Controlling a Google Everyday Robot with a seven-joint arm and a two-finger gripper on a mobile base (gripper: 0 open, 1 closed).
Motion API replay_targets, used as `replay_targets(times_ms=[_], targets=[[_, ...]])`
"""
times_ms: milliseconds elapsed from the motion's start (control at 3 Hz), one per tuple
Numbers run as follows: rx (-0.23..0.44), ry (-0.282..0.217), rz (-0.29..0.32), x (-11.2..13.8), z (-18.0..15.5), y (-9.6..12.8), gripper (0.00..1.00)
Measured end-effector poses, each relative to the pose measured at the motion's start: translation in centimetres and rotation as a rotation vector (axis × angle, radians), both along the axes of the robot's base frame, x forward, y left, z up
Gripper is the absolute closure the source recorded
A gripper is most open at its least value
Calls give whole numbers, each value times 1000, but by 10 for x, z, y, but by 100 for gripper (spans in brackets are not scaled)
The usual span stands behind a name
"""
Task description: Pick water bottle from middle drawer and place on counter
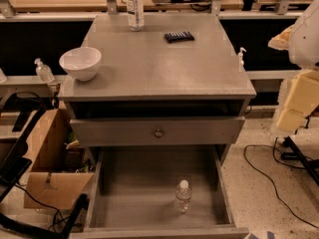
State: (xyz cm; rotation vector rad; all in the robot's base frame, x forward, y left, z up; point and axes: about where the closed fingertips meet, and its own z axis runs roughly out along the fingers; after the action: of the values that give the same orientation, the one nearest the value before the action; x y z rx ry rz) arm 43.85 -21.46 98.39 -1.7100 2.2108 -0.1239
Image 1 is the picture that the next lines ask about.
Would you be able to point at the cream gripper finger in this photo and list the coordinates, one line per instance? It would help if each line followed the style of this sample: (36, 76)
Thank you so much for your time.
(302, 100)
(281, 41)

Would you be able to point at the small clear water bottle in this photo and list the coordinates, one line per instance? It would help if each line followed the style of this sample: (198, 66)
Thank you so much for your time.
(182, 196)

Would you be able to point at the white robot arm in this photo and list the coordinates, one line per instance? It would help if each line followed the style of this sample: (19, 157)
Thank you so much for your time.
(303, 51)

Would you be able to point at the small white pump bottle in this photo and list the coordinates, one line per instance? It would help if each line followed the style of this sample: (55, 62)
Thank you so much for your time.
(242, 51)

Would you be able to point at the grey top drawer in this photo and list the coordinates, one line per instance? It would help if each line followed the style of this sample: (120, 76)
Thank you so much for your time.
(135, 132)

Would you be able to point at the grey wooden drawer cabinet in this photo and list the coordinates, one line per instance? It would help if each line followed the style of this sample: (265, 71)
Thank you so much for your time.
(143, 76)

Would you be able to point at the tall clear water bottle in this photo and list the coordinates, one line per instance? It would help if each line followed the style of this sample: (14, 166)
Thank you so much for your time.
(135, 10)

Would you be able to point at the grey open middle drawer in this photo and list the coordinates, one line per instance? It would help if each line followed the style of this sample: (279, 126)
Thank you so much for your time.
(133, 197)

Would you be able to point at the clear pump sanitizer bottle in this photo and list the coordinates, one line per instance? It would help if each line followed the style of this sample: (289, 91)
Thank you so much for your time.
(44, 72)

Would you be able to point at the black stand leg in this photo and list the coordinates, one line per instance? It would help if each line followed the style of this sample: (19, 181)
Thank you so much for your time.
(294, 153)

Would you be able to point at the black snack bar packet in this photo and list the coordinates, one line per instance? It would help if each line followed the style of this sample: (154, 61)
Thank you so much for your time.
(174, 37)

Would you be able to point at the white ceramic bowl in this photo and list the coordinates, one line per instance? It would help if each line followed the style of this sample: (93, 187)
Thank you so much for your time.
(81, 63)

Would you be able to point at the brown cardboard box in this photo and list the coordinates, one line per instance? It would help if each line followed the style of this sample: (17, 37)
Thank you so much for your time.
(50, 181)

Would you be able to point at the black chair frame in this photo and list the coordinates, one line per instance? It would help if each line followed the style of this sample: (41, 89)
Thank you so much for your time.
(14, 164)

